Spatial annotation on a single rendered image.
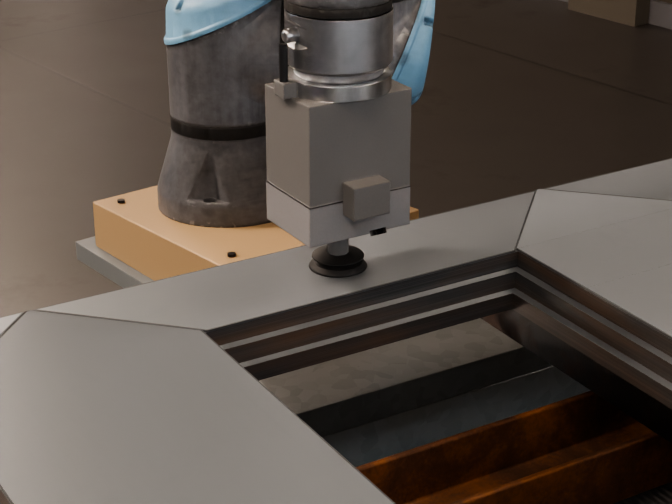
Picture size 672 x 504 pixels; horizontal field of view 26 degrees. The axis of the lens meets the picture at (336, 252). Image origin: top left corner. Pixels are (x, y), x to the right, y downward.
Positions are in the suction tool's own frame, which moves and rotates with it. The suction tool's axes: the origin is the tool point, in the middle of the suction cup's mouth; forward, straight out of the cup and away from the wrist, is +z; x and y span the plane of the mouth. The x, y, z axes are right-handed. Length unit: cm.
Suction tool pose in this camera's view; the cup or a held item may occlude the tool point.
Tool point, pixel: (337, 280)
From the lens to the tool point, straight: 108.2
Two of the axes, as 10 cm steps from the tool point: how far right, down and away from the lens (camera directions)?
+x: -5.2, -3.5, 7.8
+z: 0.0, 9.1, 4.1
